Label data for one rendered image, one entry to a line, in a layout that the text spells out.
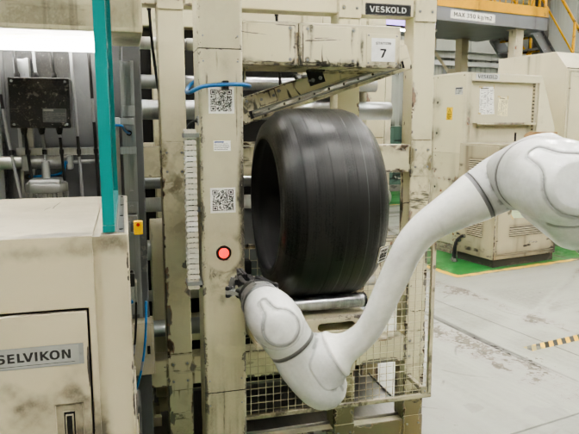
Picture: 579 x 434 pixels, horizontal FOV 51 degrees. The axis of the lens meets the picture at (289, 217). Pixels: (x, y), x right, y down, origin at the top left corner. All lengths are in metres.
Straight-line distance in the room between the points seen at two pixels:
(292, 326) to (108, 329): 0.34
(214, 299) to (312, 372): 0.68
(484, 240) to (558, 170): 5.53
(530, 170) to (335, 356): 0.52
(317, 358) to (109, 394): 0.41
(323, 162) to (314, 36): 0.60
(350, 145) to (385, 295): 0.63
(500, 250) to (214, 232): 4.93
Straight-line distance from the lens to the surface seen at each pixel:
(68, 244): 1.01
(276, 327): 1.15
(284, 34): 2.11
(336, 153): 1.70
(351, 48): 2.17
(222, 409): 1.98
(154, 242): 2.57
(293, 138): 1.71
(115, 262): 1.02
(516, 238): 6.62
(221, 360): 1.92
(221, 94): 1.78
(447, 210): 1.18
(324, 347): 1.24
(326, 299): 1.86
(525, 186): 1.01
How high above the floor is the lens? 1.44
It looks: 9 degrees down
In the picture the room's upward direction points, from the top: straight up
